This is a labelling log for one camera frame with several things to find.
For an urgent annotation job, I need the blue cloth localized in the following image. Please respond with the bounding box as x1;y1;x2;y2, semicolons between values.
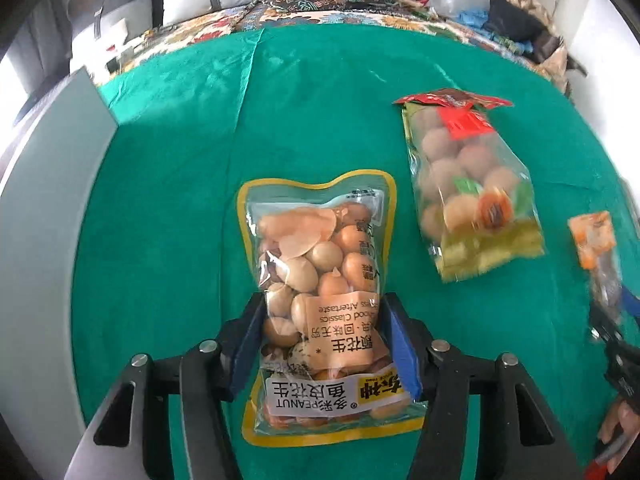
456;7;494;29

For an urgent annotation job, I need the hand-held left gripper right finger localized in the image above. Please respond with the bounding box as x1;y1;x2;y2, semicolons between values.
380;291;583;480

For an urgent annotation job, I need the black bag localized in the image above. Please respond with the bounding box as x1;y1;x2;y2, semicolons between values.
482;0;552;44

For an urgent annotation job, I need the green tablecloth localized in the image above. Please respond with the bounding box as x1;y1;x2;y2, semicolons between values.
72;25;640;480

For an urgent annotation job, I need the floral blanket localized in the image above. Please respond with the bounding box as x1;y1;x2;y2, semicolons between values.
99;0;547;87

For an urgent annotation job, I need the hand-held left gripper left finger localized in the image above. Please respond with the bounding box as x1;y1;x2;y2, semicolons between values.
60;292;268;480

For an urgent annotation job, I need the yellow-edged peanut bag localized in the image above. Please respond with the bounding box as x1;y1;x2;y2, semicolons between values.
236;169;428;448

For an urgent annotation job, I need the small orange snack packet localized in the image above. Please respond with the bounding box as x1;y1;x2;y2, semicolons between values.
567;211;623;311

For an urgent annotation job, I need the person's right hand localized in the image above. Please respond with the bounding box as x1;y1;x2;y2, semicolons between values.
596;399;640;467

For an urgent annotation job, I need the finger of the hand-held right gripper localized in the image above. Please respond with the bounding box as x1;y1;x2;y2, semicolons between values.
617;285;640;320
588;304;632;347

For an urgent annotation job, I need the white cardboard box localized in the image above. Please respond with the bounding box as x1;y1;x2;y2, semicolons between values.
0;67;120;461

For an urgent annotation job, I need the beige patterned cloth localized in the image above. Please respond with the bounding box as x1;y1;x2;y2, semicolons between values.
504;0;587;97

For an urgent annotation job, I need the clear bag of round snacks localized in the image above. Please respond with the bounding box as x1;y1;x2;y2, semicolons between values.
392;87;547;283

